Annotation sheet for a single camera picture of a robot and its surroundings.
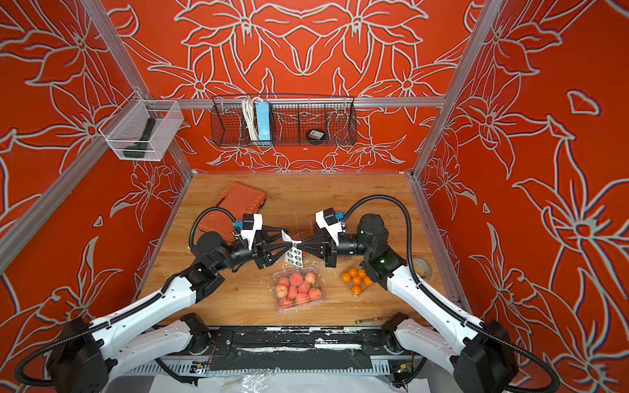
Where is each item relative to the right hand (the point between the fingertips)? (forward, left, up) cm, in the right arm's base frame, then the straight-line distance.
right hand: (299, 245), depth 61 cm
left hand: (+3, +3, -1) cm, 4 cm away
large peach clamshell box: (-2, +2, -27) cm, 27 cm away
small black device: (+50, -3, -1) cm, 51 cm away
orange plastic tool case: (+35, +30, -25) cm, 52 cm away
